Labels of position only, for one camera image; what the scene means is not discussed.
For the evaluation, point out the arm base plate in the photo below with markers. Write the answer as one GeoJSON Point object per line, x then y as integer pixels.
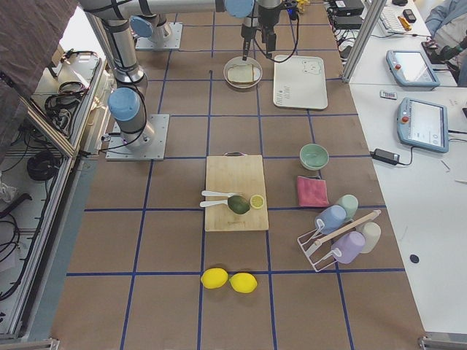
{"type": "Point", "coordinates": [151, 145]}
{"type": "Point", "coordinates": [165, 37]}

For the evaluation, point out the mint green bowl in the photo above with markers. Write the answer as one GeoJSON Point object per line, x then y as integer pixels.
{"type": "Point", "coordinates": [313, 157]}

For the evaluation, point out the wooden peg rack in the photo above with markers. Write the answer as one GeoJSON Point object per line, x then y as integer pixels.
{"type": "Point", "coordinates": [302, 4]}

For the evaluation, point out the purple cup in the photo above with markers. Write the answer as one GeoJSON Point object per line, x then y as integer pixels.
{"type": "Point", "coordinates": [348, 247]}

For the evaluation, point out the cream round plate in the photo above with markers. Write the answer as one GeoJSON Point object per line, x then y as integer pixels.
{"type": "Point", "coordinates": [258, 71]}

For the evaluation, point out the pink cloth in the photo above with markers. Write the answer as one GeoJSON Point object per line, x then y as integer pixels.
{"type": "Point", "coordinates": [312, 192]}

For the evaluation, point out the white wire cup rack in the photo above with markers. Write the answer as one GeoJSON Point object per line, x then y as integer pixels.
{"type": "Point", "coordinates": [317, 247]}

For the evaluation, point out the left yellow lemon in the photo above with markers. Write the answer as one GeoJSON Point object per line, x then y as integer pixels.
{"type": "Point", "coordinates": [214, 278]}

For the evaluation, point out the cream bear tray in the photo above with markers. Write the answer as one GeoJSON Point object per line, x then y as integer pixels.
{"type": "Point", "coordinates": [300, 83]}

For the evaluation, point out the teach pendant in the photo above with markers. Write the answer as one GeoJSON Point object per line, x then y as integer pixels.
{"type": "Point", "coordinates": [423, 124]}
{"type": "Point", "coordinates": [411, 69]}

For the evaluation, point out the white keyboard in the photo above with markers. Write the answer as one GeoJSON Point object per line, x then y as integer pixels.
{"type": "Point", "coordinates": [389, 22]}

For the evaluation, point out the near teach pendant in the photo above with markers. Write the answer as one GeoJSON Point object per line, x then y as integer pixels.
{"type": "Point", "coordinates": [423, 124]}

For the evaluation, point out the bread slice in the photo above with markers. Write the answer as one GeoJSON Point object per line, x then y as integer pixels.
{"type": "Point", "coordinates": [241, 74]}

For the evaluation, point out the white plastic knife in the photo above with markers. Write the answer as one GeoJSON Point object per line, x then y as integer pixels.
{"type": "Point", "coordinates": [209, 193]}

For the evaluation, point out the green cup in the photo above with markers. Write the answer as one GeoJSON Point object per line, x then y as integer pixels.
{"type": "Point", "coordinates": [350, 204]}

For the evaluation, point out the green avocado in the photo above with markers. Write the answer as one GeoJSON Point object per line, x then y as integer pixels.
{"type": "Point", "coordinates": [238, 204]}

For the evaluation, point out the right yellow lemon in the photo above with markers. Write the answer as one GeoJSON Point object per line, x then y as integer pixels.
{"type": "Point", "coordinates": [243, 282]}

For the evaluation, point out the black power adapter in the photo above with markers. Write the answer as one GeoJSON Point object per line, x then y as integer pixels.
{"type": "Point", "coordinates": [385, 156]}

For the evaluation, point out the yellow lemon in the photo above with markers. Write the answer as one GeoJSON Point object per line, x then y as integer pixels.
{"type": "Point", "coordinates": [243, 282]}
{"type": "Point", "coordinates": [214, 278]}

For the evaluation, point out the beige cup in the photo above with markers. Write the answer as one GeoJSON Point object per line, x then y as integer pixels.
{"type": "Point", "coordinates": [371, 231]}

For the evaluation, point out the lemon half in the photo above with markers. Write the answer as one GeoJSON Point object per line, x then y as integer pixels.
{"type": "Point", "coordinates": [257, 201]}

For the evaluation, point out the blue cup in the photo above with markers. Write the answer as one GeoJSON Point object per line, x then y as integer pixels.
{"type": "Point", "coordinates": [330, 219]}

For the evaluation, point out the far teach pendant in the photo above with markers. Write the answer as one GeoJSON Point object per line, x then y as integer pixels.
{"type": "Point", "coordinates": [411, 69]}

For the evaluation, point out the aluminium frame post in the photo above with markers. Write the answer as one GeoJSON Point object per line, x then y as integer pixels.
{"type": "Point", "coordinates": [369, 22]}

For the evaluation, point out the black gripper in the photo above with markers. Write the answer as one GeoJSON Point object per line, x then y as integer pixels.
{"type": "Point", "coordinates": [247, 32]}

